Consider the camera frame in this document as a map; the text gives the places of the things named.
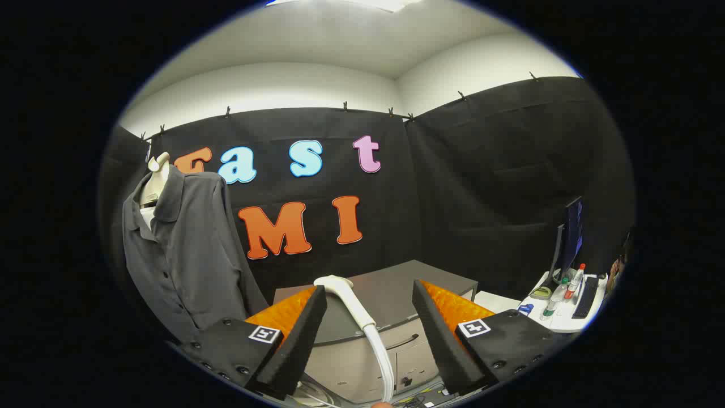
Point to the green cap clear bottle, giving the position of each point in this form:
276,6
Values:
554,300

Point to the white panel under shirt collar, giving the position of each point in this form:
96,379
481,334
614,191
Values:
147,215

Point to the red cap clear bottle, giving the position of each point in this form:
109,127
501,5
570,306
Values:
575,283

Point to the dark computer monitor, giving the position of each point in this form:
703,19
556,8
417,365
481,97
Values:
572,235

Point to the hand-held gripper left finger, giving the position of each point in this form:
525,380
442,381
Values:
294,351

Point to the dark grey button shirt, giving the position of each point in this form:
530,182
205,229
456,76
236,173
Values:
181,255

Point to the green tape roll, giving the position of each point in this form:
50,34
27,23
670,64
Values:
541,293

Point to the white low drawer unit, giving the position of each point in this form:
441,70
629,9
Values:
495,302

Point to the grey top cabinet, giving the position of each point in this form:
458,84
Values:
388,289

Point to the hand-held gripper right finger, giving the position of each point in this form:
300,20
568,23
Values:
447,351

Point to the black keyboard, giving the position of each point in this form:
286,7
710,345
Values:
586,297

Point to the small blue object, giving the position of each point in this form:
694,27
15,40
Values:
525,309

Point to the white garment steamer head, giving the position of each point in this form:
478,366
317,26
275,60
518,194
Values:
346,290

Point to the white side desk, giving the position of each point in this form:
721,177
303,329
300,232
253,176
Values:
561,324

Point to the row of black cloth clips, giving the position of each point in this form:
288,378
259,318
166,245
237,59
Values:
345,106

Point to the cream garment hanger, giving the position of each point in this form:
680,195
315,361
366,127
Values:
154,184

